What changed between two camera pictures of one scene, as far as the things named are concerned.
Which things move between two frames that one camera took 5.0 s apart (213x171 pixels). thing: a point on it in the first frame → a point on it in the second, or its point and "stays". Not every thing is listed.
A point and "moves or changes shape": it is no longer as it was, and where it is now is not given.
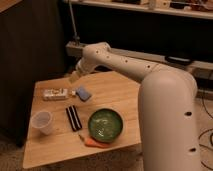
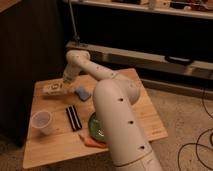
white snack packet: [55, 94] moves or changes shape
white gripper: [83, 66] → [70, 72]
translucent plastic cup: [42, 121] stays
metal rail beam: [203, 70] stays
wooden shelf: [184, 8] stays
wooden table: [97, 112] stays
